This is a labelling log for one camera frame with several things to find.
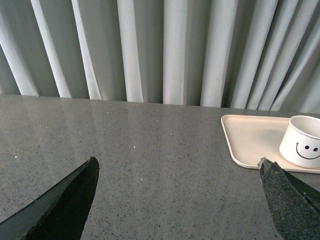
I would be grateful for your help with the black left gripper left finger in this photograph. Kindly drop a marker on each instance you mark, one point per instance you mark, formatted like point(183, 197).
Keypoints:
point(61, 212)

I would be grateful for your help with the grey-white pleated curtain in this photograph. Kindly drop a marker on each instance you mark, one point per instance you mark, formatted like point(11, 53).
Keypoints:
point(240, 54)

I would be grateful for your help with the white smiley mug black handle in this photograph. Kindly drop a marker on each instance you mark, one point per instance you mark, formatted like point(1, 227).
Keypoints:
point(301, 142)

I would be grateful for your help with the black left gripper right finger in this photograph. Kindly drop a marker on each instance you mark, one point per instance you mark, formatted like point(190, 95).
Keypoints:
point(294, 205)

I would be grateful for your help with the cream rectangular tray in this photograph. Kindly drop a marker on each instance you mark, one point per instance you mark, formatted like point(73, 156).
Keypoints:
point(251, 138)

